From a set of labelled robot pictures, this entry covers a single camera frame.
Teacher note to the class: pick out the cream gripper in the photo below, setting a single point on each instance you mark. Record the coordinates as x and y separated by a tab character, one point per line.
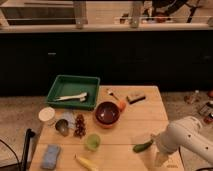
160	159

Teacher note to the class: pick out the green plastic cup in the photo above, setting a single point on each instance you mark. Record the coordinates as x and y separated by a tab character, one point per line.
92	142

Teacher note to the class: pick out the white round lid cup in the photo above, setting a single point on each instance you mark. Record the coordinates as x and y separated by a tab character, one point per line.
47	115

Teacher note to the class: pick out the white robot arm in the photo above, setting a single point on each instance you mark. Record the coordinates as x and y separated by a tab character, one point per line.
185	133

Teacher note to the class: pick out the black brush block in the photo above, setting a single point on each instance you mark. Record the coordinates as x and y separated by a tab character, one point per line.
133	98

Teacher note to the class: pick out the black chair frame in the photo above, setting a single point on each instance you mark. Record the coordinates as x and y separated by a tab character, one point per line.
22	163

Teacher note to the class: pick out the clear plastic bag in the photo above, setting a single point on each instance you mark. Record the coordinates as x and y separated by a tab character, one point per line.
70	118

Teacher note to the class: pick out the brown grape bunch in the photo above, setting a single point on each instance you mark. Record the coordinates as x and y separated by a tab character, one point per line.
80	129

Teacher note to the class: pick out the green plastic tray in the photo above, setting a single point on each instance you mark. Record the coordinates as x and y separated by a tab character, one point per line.
69	85

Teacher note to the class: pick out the orange round fruit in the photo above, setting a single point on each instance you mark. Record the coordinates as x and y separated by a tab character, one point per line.
121	105

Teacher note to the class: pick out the dark red bowl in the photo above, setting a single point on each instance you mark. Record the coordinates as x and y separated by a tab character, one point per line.
106	114

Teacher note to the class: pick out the metal cup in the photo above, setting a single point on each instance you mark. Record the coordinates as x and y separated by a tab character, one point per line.
62	127

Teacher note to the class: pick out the blue sponge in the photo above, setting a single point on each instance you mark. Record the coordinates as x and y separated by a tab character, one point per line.
50	156

